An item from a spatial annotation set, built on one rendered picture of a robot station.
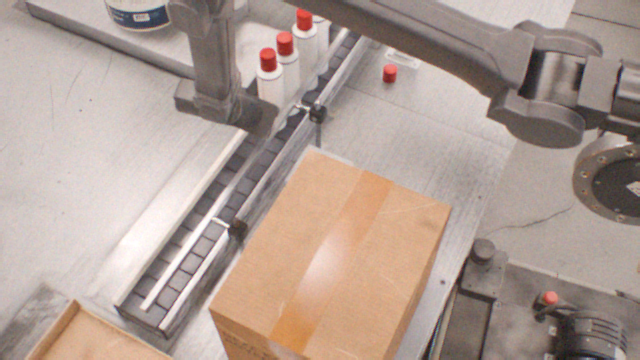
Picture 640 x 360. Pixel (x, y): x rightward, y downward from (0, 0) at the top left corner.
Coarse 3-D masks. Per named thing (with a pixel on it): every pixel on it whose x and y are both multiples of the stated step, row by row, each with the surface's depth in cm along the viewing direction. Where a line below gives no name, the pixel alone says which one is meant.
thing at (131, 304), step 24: (336, 24) 149; (312, 96) 136; (288, 120) 132; (240, 144) 129; (264, 168) 125; (216, 192) 122; (240, 192) 122; (192, 216) 119; (216, 240) 116; (168, 264) 113; (192, 264) 113; (144, 288) 111; (168, 288) 111
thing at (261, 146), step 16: (336, 48) 134; (320, 64) 130; (288, 112) 123; (272, 128) 121; (240, 176) 114; (224, 192) 112; (208, 224) 109; (192, 240) 107; (160, 288) 102; (144, 304) 100
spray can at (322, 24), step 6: (312, 18) 126; (318, 18) 126; (318, 24) 127; (324, 24) 128; (318, 30) 128; (324, 30) 129; (318, 36) 130; (324, 36) 131; (318, 42) 131; (324, 42) 132; (318, 48) 133; (324, 48) 133; (318, 54) 134; (318, 60) 135; (324, 66) 138; (324, 72) 139
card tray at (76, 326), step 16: (64, 320) 110; (80, 320) 112; (96, 320) 112; (48, 336) 107; (64, 336) 110; (80, 336) 110; (96, 336) 110; (112, 336) 110; (128, 336) 110; (32, 352) 105; (48, 352) 108; (64, 352) 109; (80, 352) 109; (96, 352) 109; (112, 352) 109; (128, 352) 109; (144, 352) 109; (160, 352) 109
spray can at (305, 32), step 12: (300, 12) 121; (300, 24) 122; (312, 24) 123; (300, 36) 124; (312, 36) 124; (300, 48) 126; (312, 48) 127; (300, 60) 129; (312, 60) 130; (300, 72) 132; (300, 84) 135; (312, 84) 135
